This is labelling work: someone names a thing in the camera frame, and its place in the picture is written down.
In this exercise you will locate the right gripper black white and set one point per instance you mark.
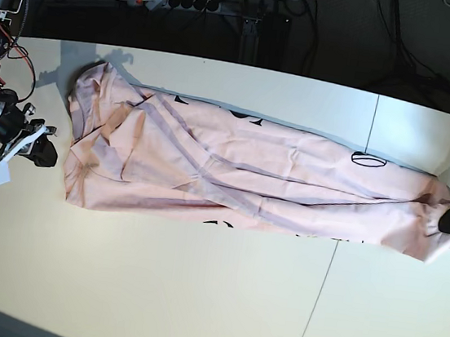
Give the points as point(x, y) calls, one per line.
point(15, 128)

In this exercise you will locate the pink T-shirt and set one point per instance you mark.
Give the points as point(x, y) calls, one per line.
point(137, 149)

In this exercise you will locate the white power strip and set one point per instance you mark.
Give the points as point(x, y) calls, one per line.
point(203, 6)

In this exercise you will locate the black table leg column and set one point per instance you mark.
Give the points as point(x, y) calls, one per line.
point(263, 41)

